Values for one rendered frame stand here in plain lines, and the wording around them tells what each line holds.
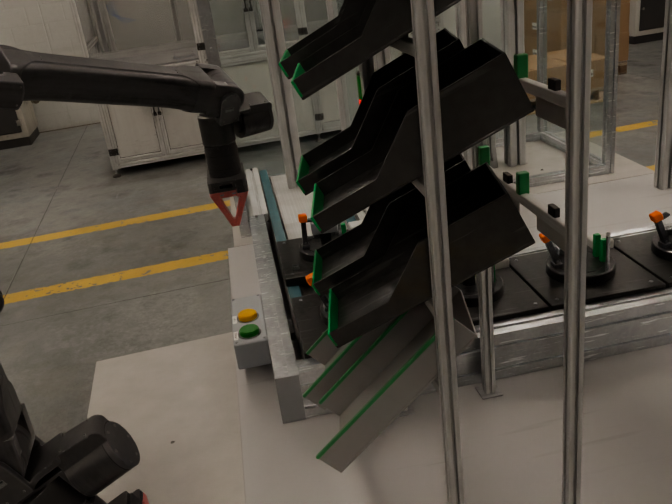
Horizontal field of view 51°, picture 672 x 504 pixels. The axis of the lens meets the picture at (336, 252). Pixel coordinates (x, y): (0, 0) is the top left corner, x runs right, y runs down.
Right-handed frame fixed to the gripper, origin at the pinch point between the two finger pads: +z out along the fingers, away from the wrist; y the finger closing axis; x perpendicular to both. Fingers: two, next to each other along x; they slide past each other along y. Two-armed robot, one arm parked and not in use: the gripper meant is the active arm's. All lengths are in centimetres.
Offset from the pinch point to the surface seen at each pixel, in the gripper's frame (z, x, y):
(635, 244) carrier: 26, -86, 12
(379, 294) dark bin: 1.1, -18.3, -36.4
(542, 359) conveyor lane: 35, -53, -11
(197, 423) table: 36.8, 14.3, -6.0
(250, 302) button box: 26.8, 0.8, 20.6
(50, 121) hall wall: 110, 222, 786
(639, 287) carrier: 26, -76, -6
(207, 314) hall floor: 123, 30, 209
